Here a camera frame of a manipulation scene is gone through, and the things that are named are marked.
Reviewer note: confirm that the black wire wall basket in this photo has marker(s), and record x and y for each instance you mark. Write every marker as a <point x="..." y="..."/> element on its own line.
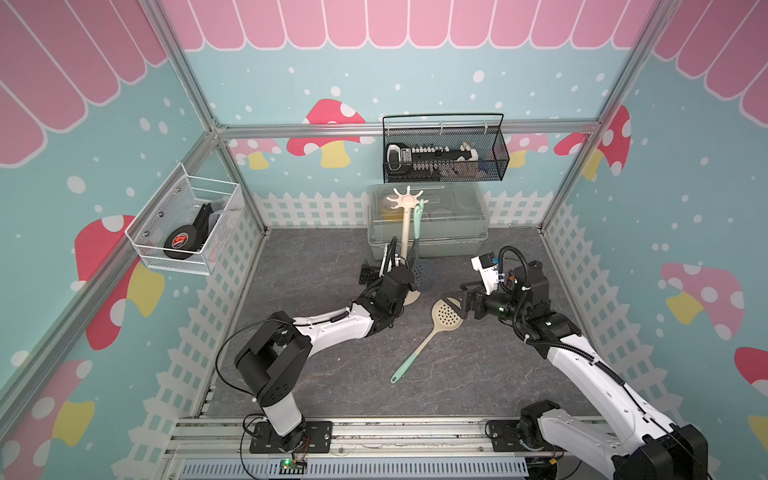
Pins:
<point x="441" y="148"/>

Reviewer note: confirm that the grey skimmer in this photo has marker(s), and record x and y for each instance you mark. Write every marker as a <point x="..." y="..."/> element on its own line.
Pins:
<point x="422" y="269"/>

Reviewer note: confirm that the cream utensil rack stand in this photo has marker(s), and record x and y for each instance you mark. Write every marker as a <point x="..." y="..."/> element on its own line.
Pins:
<point x="412" y="207"/>

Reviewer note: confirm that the cream skimmer green handle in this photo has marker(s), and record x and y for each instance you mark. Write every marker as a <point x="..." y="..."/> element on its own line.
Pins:
<point x="441" y="324"/>

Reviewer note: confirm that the black tape roll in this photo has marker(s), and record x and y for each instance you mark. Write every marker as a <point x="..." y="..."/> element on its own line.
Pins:
<point x="189" y="239"/>

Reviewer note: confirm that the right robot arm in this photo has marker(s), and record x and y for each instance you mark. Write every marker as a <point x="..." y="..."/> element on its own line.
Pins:
<point x="643" y="442"/>

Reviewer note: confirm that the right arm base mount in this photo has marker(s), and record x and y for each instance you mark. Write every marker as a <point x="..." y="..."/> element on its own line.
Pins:
<point x="522" y="434"/>

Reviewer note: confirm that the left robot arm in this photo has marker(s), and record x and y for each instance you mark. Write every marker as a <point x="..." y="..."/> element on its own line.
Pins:
<point x="272" y="360"/>

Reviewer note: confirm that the green clear-lid storage box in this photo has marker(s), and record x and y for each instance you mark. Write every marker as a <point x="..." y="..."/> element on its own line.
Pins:
<point x="454" y="222"/>

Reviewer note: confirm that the clear wall bin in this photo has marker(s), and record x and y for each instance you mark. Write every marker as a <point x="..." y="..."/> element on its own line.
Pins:
<point x="177" y="204"/>

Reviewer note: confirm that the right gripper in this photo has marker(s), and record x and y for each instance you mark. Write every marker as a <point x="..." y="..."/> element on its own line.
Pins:
<point x="478" y="294"/>

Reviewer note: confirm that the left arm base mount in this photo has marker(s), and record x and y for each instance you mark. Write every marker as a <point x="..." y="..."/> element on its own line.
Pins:
<point x="307" y="437"/>

